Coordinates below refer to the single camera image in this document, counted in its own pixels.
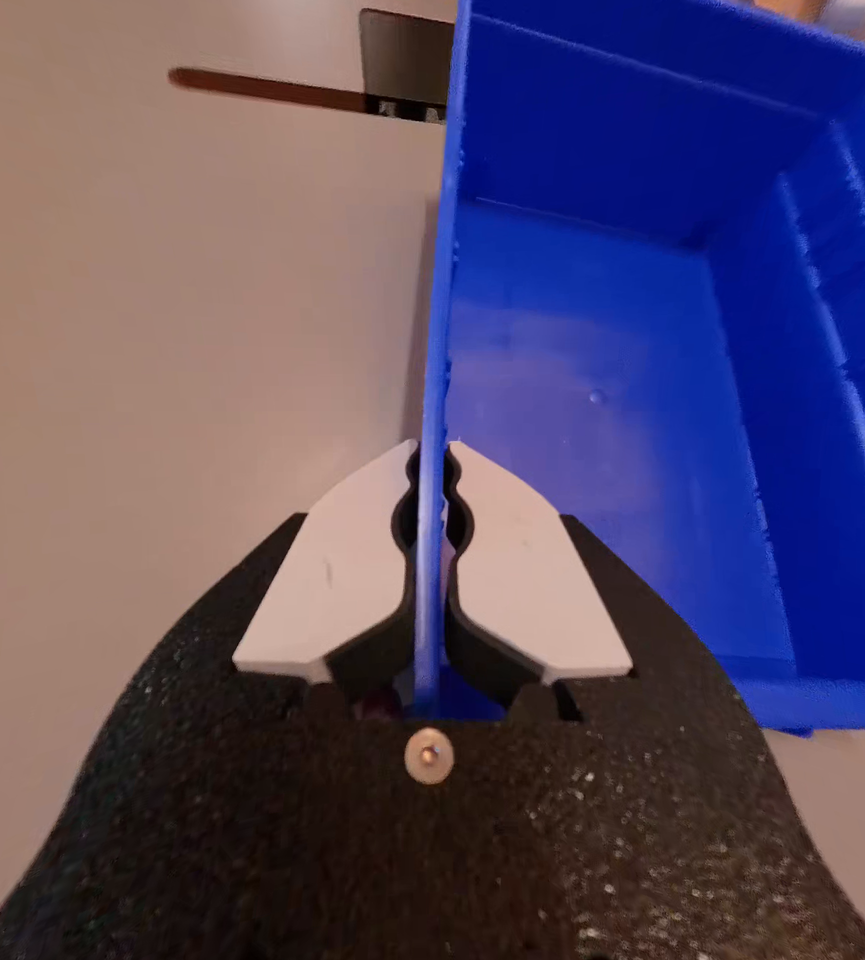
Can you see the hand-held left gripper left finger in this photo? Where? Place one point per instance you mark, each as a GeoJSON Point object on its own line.
{"type": "Point", "coordinates": [335, 577]}

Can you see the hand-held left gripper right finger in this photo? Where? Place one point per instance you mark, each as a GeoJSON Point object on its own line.
{"type": "Point", "coordinates": [530, 592]}

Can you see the blue plastic bin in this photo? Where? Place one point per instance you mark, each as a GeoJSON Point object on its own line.
{"type": "Point", "coordinates": [590, 337]}

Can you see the grey desk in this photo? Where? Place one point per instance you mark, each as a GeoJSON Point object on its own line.
{"type": "Point", "coordinates": [177, 300]}

